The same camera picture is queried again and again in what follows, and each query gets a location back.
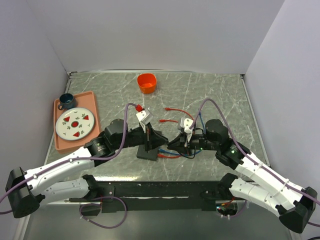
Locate dark blue mug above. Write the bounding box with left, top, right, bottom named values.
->
left=57, top=93, right=76, bottom=111

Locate pink plastic tray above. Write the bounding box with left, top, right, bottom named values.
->
left=53, top=91, right=101, bottom=154

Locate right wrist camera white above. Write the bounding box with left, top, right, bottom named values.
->
left=177, top=117, right=194, bottom=142

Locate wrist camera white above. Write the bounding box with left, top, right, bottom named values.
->
left=136, top=108, right=154, bottom=133
left=177, top=117, right=194, bottom=142

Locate black network switch box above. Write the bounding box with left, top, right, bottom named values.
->
left=136, top=145, right=159, bottom=161

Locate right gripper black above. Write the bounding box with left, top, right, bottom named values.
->
left=167, top=130, right=219, bottom=155

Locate white plate watermelon pattern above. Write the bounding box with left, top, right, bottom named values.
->
left=55, top=107, right=96, bottom=141

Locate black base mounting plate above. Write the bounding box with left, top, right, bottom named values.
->
left=69, top=181, right=233, bottom=213

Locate aluminium frame rail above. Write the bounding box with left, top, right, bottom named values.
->
left=24, top=149, right=291, bottom=206

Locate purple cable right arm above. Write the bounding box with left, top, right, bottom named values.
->
left=188, top=97, right=320, bottom=228

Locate orange plastic cup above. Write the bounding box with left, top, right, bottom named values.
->
left=137, top=73, right=157, bottom=94

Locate blue ethernet cable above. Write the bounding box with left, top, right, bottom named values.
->
left=158, top=109, right=206, bottom=157

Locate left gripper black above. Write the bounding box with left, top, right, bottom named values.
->
left=113, top=121, right=169, bottom=153

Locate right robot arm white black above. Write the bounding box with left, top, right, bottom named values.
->
left=167, top=117, right=318, bottom=234

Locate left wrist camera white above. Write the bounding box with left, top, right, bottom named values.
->
left=136, top=108, right=154, bottom=133

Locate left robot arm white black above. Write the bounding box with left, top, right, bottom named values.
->
left=5, top=118, right=169, bottom=219

